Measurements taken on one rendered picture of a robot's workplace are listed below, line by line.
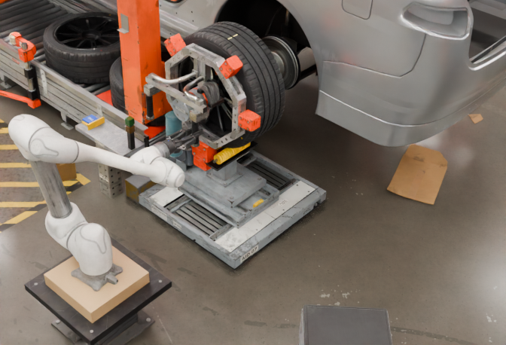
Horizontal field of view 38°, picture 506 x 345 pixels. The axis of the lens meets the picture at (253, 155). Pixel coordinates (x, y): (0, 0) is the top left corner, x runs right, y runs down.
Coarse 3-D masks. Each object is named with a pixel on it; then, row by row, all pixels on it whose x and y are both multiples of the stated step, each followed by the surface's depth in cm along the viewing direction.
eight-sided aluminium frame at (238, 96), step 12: (192, 48) 373; (168, 60) 389; (180, 60) 384; (204, 60) 369; (216, 60) 365; (168, 72) 394; (216, 72) 366; (168, 84) 400; (228, 84) 364; (168, 96) 403; (240, 96) 366; (240, 108) 369; (204, 132) 402; (240, 132) 378; (216, 144) 392
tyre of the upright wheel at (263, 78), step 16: (208, 32) 376; (224, 32) 377; (240, 32) 377; (208, 48) 376; (224, 48) 367; (240, 48) 370; (256, 48) 374; (256, 64) 370; (272, 64) 376; (240, 80) 369; (256, 80) 368; (272, 80) 375; (256, 96) 368; (272, 96) 376; (256, 112) 372; (272, 112) 382; (272, 128) 401; (240, 144) 392
